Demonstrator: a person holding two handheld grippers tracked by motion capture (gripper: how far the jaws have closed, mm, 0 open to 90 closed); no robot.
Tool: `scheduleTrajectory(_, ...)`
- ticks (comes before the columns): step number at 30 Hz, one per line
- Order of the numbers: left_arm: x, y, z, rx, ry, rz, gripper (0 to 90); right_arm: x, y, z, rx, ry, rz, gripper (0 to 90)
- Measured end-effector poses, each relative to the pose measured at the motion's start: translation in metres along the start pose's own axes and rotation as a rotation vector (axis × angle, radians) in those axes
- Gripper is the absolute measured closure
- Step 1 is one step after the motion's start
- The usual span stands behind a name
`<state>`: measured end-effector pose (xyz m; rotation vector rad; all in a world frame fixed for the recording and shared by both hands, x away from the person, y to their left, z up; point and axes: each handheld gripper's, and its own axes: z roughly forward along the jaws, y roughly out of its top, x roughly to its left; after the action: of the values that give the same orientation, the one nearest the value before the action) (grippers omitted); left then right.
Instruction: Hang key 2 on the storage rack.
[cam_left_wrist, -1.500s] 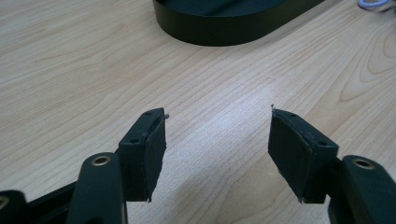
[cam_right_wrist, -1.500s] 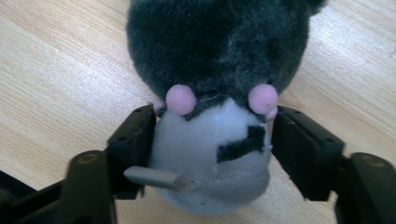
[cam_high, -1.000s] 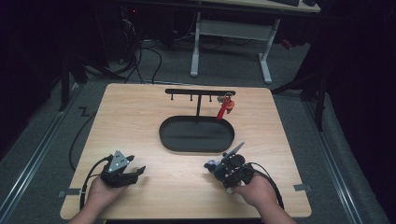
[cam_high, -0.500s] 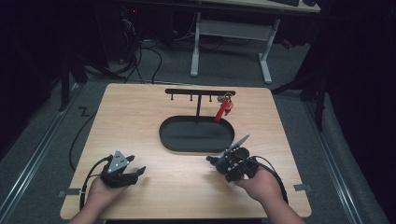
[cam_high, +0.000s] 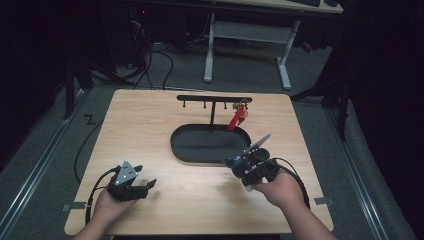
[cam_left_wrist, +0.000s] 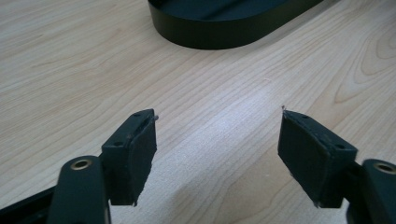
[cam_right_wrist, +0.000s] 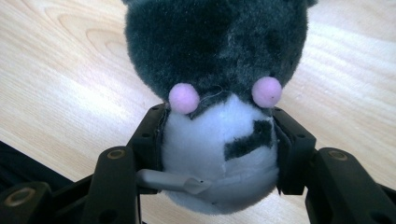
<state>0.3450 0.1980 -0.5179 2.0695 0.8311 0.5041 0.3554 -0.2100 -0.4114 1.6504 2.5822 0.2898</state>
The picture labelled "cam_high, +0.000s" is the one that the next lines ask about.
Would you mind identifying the grey tape piece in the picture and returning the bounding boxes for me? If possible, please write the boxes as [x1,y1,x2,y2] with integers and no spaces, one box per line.
[61,201,88,213]
[314,196,335,206]

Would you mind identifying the black cable beside table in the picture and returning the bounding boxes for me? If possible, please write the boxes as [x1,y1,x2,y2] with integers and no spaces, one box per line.
[73,119,105,185]

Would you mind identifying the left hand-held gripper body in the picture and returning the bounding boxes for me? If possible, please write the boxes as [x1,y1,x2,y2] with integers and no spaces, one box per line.
[106,160,150,203]

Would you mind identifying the right hand-held gripper cable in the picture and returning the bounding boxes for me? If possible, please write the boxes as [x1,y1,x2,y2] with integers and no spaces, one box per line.
[269,156,312,210]

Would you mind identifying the small red object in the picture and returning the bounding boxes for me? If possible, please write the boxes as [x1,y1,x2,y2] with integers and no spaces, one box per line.
[300,41,315,55]

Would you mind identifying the black key rack with tray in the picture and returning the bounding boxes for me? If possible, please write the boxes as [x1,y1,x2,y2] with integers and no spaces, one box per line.
[169,94,253,165]

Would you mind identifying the metal floor rail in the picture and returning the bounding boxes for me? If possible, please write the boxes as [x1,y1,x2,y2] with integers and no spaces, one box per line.
[323,106,390,240]
[0,89,86,232]

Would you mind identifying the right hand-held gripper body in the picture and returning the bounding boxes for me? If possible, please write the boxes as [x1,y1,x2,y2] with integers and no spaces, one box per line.
[238,133,282,188]

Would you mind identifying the black keyboard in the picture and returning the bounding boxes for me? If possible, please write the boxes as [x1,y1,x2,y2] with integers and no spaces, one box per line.
[287,0,322,8]

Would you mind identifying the black stand leg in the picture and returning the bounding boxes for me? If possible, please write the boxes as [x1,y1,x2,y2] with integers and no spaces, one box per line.
[62,54,96,120]
[290,74,352,142]

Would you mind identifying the left hand-held gripper cable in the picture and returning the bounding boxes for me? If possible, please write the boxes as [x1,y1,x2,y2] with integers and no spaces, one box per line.
[84,165,120,225]

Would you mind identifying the cowboy doll keychain red strap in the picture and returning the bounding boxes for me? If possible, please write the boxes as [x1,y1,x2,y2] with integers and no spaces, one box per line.
[226,98,251,132]

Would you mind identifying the person's right hand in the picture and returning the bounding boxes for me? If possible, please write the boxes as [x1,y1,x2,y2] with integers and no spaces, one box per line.
[250,169,307,210]

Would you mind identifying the black computer tower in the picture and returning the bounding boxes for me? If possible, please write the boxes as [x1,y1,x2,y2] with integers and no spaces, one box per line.
[127,5,152,69]

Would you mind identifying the hand-held gripper cable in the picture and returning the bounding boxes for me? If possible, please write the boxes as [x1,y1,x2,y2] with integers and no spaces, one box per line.
[84,165,120,225]
[269,156,312,210]

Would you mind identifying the person's left hand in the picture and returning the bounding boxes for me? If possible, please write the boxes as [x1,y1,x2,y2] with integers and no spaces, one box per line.
[89,189,138,228]

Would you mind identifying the black floor cables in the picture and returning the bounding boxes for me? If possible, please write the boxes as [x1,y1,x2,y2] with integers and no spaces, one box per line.
[131,41,175,91]

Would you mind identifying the white frame desk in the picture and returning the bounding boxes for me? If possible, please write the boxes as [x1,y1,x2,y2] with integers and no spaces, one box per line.
[203,0,345,91]

